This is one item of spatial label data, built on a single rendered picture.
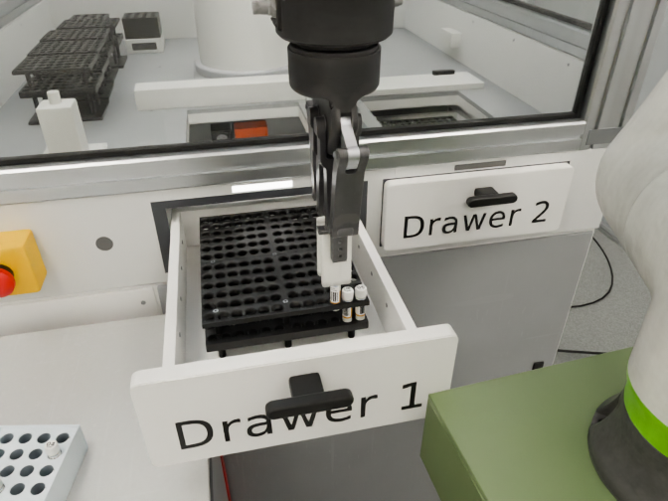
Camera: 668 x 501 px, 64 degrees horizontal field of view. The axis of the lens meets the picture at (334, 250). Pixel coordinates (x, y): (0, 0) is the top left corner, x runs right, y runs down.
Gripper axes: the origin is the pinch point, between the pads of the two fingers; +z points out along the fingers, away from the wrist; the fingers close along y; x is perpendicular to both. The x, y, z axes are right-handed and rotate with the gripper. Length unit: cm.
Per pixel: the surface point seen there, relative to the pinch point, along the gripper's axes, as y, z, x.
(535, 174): -18.5, 4.6, 35.0
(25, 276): -17.7, 9.9, -35.1
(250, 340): 0.8, 9.5, -9.4
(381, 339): 9.9, 3.5, 1.9
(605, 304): -81, 98, 124
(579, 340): -66, 98, 103
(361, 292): 0.7, 5.4, 2.8
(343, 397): 14.2, 5.0, -2.7
